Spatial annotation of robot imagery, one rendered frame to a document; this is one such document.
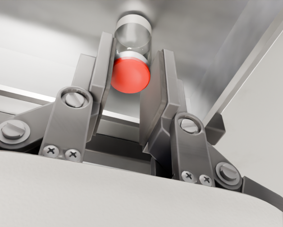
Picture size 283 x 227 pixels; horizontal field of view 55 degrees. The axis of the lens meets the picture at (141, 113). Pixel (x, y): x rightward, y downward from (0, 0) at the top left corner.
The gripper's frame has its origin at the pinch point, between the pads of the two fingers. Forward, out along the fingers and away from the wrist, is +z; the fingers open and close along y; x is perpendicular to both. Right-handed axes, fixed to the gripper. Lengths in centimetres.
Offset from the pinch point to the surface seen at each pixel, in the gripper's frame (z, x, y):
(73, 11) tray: 5.8, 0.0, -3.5
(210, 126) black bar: 4.0, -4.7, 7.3
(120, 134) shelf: 6.0, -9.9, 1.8
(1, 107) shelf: 6.2, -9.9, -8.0
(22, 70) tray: 4.2, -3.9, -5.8
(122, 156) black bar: 4.0, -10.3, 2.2
